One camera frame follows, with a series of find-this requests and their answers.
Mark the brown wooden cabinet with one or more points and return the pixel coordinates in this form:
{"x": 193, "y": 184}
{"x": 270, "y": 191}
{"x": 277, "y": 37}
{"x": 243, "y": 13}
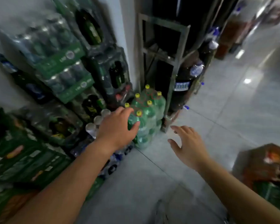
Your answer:
{"x": 231, "y": 37}

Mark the green printed carton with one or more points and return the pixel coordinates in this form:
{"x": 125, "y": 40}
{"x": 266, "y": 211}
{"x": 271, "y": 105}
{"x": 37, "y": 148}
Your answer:
{"x": 21, "y": 158}

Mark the dark blue bottle pack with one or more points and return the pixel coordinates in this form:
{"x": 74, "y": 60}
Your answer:
{"x": 25, "y": 79}

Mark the blue capped bottle pack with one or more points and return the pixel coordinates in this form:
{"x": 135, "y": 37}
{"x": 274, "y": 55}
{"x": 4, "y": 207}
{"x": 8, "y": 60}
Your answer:
{"x": 116, "y": 158}

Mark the green bottle pack yellow caps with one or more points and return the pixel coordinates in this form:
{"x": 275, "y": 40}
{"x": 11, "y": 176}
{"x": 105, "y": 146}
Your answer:
{"x": 151, "y": 114}

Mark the person's left hand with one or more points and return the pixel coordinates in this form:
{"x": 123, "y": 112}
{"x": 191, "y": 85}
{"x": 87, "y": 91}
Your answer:
{"x": 113, "y": 130}

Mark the dark cola bottle pack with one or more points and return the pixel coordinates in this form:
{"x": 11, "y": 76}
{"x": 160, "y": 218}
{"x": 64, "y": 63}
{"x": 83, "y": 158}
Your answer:
{"x": 186, "y": 86}

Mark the white capped bottle pack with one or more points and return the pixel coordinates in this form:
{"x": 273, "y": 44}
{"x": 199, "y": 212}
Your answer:
{"x": 95, "y": 123}

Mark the person's left thumb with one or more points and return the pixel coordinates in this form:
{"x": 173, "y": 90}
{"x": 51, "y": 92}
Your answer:
{"x": 135, "y": 127}

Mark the grey metal shelf frame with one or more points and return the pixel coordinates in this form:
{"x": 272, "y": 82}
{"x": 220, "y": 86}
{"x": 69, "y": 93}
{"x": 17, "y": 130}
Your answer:
{"x": 177, "y": 55}

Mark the person's right forearm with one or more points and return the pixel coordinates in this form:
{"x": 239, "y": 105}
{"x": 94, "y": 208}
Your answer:
{"x": 233, "y": 191}

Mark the person's left forearm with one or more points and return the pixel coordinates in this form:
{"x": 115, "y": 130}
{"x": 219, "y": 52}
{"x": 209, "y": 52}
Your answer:
{"x": 67, "y": 184}

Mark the green glass bottle pack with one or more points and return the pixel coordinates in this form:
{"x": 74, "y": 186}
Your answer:
{"x": 112, "y": 74}
{"x": 91, "y": 104}
{"x": 88, "y": 27}
{"x": 56, "y": 123}

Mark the person's right thumb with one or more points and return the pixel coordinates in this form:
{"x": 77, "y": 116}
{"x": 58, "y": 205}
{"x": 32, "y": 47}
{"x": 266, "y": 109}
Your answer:
{"x": 173, "y": 144}

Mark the brown cardboard box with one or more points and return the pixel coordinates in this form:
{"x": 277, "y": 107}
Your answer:
{"x": 266, "y": 172}

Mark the person's right hand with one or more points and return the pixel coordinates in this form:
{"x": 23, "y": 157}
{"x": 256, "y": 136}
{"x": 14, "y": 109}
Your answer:
{"x": 192, "y": 149}

